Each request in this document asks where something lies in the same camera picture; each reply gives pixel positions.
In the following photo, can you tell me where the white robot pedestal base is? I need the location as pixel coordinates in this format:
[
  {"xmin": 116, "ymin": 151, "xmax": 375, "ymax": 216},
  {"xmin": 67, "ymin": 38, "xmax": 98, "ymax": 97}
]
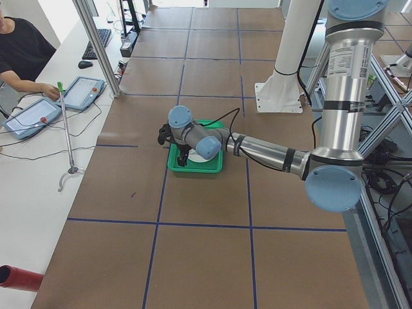
[{"xmin": 255, "ymin": 0, "xmax": 323, "ymax": 113}]

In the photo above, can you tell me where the black computer mouse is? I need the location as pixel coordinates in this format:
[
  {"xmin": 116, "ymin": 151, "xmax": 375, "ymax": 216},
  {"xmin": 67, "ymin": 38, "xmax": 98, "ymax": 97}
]
[{"xmin": 78, "ymin": 60, "xmax": 93, "ymax": 70}]

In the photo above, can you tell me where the red cylinder tube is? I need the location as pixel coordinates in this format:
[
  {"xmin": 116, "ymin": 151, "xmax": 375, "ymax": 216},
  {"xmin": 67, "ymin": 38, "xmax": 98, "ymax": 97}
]
[{"xmin": 1, "ymin": 265, "xmax": 44, "ymax": 292}]

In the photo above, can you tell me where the aluminium frame post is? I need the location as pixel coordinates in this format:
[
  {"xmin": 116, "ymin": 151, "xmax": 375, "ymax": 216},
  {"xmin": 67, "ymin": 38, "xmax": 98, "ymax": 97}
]
[{"xmin": 73, "ymin": 0, "xmax": 121, "ymax": 98}]

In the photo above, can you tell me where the far blue teach pendant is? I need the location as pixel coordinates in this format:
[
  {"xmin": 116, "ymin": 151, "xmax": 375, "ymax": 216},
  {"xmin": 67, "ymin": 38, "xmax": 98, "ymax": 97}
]
[{"xmin": 57, "ymin": 76, "xmax": 105, "ymax": 111}]

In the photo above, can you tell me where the green plastic tray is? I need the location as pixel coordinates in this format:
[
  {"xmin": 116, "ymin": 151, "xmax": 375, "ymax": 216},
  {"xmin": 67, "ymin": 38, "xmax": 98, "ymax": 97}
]
[{"xmin": 167, "ymin": 120, "xmax": 227, "ymax": 174}]

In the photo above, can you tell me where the black keyboard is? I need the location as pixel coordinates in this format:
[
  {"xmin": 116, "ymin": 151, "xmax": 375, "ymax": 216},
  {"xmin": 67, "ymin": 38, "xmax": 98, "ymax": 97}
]
[{"xmin": 81, "ymin": 28, "xmax": 113, "ymax": 61}]

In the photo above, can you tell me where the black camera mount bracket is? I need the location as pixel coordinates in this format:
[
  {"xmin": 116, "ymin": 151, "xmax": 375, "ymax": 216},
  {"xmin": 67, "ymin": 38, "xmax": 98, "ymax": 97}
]
[{"xmin": 158, "ymin": 124, "xmax": 173, "ymax": 145}]

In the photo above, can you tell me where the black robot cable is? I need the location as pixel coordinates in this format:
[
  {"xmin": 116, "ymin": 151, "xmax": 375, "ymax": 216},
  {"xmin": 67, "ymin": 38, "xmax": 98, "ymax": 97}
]
[{"xmin": 205, "ymin": 108, "xmax": 323, "ymax": 168}]

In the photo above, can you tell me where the blue teach pendant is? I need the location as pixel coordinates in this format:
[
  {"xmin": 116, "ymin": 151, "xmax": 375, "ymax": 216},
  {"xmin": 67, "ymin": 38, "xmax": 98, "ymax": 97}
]
[
  {"xmin": 4, "ymin": 98, "xmax": 62, "ymax": 140},
  {"xmin": 57, "ymin": 76, "xmax": 105, "ymax": 111}
]

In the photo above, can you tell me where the black power strip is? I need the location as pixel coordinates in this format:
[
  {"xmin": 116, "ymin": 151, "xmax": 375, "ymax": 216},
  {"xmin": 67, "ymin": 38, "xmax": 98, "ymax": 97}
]
[{"xmin": 120, "ymin": 31, "xmax": 138, "ymax": 58}]

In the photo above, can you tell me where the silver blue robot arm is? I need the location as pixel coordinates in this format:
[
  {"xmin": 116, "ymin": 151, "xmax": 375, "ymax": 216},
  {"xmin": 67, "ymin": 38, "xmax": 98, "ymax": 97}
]
[{"xmin": 158, "ymin": 1, "xmax": 388, "ymax": 212}]

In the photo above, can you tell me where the white round plate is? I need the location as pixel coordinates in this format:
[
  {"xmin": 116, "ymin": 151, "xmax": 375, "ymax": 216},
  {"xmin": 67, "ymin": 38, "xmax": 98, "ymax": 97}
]
[{"xmin": 188, "ymin": 149, "xmax": 214, "ymax": 164}]

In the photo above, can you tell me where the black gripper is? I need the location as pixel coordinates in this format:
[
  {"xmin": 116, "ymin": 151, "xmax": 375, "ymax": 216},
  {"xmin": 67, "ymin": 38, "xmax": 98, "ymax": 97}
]
[{"xmin": 176, "ymin": 144, "xmax": 192, "ymax": 166}]

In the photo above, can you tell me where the near blue teach pendant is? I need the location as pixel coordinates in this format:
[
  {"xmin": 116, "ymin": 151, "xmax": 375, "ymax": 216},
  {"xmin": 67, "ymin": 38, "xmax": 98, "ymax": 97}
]
[{"xmin": 4, "ymin": 98, "xmax": 62, "ymax": 140}]

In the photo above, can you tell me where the person in black shirt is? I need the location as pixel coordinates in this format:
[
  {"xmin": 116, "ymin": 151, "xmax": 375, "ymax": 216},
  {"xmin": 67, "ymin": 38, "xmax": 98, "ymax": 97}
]
[{"xmin": 1, "ymin": 15, "xmax": 59, "ymax": 101}]

